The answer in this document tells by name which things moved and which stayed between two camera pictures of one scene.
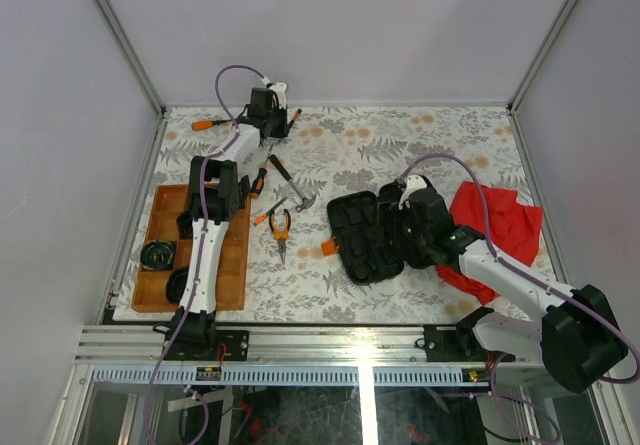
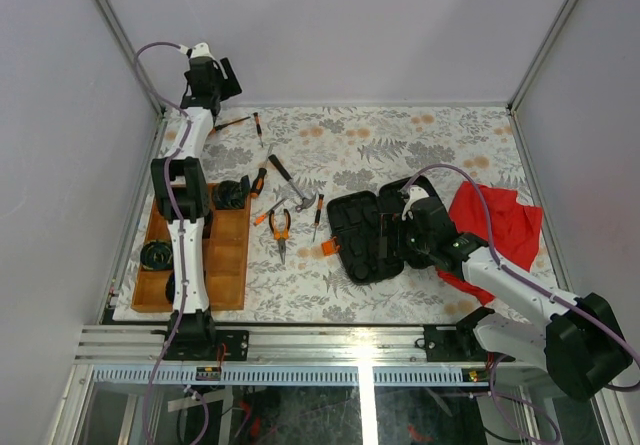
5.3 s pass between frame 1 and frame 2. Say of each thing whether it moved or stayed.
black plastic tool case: stayed
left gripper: moved
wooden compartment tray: stayed
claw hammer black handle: stayed
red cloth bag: stayed
